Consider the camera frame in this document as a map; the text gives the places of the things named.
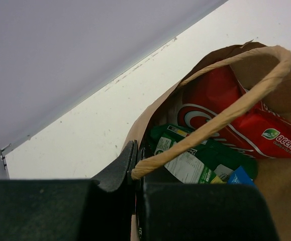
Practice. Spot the light blue snack bar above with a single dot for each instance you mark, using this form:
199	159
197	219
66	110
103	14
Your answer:
239	176

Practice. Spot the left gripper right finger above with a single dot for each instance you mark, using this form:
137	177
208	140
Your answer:
170	210

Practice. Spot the brown paper bag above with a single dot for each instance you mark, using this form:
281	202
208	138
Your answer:
265	72

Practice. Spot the green white snack packet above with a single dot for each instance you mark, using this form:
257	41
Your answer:
197	165

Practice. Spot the dark green snack bag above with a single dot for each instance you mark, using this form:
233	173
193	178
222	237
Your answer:
230	158

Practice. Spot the red Chuba chips bag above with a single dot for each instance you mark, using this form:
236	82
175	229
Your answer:
259	133

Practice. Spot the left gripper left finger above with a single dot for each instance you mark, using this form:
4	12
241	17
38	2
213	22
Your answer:
97	208

